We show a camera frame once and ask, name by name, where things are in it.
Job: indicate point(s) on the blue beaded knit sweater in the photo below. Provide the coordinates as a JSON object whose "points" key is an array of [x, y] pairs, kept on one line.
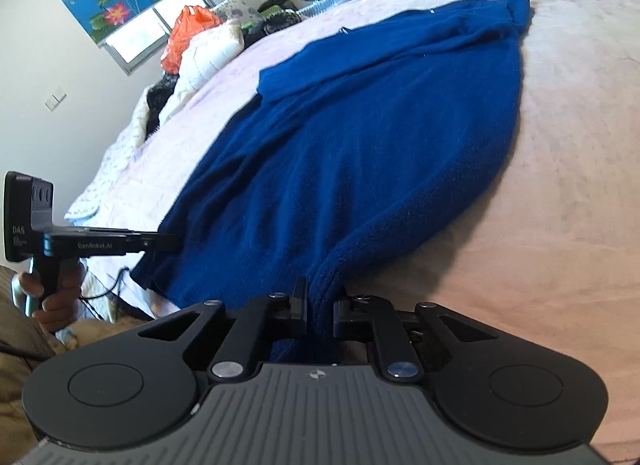
{"points": [[352, 153]]}

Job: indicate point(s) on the white wall switch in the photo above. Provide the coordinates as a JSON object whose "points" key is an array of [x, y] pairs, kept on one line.
{"points": [[55, 99]]}

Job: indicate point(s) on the white script print quilt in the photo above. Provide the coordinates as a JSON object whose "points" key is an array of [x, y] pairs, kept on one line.
{"points": [[115, 160]]}

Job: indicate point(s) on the orange plastic bag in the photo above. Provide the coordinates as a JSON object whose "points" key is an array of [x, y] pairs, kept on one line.
{"points": [[191, 21]]}

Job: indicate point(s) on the leopard print garment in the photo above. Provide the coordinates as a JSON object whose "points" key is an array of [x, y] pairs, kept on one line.
{"points": [[277, 22]]}

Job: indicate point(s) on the pink floral bed sheet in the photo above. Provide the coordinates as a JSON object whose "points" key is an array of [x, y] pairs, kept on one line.
{"points": [[550, 253]]}

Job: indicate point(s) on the person's left hand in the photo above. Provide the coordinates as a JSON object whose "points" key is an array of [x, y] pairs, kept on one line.
{"points": [[63, 307]]}

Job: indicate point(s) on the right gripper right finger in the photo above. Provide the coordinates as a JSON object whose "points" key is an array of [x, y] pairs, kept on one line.
{"points": [[351, 317]]}

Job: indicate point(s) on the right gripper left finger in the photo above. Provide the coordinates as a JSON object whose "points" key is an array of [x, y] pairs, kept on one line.
{"points": [[292, 306]]}

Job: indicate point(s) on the white quilted puffer jacket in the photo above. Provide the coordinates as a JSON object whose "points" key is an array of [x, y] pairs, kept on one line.
{"points": [[208, 53]]}

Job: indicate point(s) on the window with grey frame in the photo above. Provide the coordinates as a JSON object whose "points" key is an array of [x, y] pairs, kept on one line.
{"points": [[140, 39]]}

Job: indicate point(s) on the floral white pillow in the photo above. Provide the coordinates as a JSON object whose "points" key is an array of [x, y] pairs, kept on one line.
{"points": [[247, 16]]}

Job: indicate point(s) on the green plastic stool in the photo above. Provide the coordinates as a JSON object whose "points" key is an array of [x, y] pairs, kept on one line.
{"points": [[272, 7]]}

